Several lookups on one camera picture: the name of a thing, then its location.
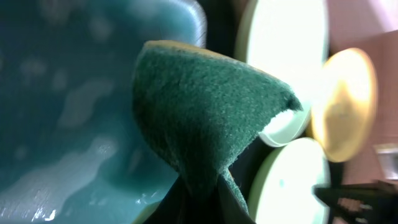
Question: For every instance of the mint plate top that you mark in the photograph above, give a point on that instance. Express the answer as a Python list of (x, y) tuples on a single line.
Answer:
[(289, 40)]

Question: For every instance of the mint plate bottom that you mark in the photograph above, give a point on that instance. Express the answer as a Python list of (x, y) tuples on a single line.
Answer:
[(282, 190)]

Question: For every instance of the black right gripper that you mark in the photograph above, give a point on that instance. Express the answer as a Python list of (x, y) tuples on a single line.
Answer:
[(372, 203)]

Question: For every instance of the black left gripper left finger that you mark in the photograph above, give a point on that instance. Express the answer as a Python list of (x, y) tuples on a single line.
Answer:
[(171, 209)]

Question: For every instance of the mint plate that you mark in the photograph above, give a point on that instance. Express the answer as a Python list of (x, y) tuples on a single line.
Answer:
[(282, 190), (289, 40)]

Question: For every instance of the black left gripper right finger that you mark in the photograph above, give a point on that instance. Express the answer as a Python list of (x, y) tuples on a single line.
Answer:
[(230, 210)]

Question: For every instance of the yellow plate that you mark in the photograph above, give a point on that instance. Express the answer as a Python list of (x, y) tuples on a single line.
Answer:
[(345, 105)]

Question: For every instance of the green yellow scrub sponge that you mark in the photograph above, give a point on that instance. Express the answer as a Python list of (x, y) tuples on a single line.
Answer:
[(198, 110)]

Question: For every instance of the black tub of soapy water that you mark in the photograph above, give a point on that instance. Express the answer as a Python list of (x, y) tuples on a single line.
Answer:
[(70, 149)]

